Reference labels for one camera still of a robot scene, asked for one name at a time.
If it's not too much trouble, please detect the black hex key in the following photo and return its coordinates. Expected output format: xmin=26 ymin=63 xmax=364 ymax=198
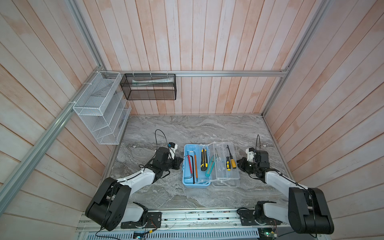
xmin=184 ymin=152 xmax=196 ymax=185

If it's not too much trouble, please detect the red handled hex key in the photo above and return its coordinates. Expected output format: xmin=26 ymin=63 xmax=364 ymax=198
xmin=187 ymin=155 xmax=194 ymax=176

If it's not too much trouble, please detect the orange handled hex key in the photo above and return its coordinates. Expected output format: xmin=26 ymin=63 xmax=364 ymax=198
xmin=194 ymin=153 xmax=198 ymax=184

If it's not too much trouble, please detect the blue translucent plastic toolbox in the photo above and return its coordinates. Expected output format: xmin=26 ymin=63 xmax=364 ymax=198
xmin=182 ymin=142 xmax=240 ymax=189

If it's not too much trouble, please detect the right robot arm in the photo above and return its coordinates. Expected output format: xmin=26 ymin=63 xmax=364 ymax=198
xmin=237 ymin=148 xmax=335 ymax=235

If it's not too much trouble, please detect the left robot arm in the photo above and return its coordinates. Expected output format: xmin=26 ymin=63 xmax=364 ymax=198
xmin=85 ymin=143 xmax=183 ymax=231

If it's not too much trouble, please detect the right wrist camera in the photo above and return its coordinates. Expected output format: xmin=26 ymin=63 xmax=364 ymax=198
xmin=246 ymin=148 xmax=257 ymax=163

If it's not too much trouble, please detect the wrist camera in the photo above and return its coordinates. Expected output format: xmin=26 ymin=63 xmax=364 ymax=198
xmin=246 ymin=148 xmax=257 ymax=163
xmin=168 ymin=142 xmax=178 ymax=160

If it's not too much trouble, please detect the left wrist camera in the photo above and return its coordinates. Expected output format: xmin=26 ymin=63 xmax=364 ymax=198
xmin=168 ymin=142 xmax=178 ymax=160

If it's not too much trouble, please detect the clear handled precision screwdriver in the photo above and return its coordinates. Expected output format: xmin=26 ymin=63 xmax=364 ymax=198
xmin=215 ymin=149 xmax=225 ymax=172

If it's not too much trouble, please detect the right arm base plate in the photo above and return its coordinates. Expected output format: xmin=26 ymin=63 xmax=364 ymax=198
xmin=236 ymin=208 xmax=282 ymax=226

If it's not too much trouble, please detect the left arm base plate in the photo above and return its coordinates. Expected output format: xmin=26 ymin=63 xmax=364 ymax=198
xmin=121 ymin=212 xmax=162 ymax=229

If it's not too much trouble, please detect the aluminium front rail frame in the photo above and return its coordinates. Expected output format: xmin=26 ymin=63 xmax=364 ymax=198
xmin=74 ymin=208 xmax=330 ymax=240

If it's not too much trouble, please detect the black mesh wall basket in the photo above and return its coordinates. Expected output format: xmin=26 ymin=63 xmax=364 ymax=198
xmin=120 ymin=73 xmax=177 ymax=101

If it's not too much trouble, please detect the white wire mesh shelf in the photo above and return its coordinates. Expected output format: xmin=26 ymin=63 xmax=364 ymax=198
xmin=73 ymin=71 xmax=132 ymax=145

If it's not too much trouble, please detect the horizontal aluminium wall rail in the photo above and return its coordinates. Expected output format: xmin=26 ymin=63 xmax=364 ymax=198
xmin=110 ymin=70 xmax=288 ymax=77

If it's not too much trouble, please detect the left aluminium wall rail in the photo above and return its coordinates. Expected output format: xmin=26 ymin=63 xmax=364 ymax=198
xmin=1 ymin=67 xmax=105 ymax=215

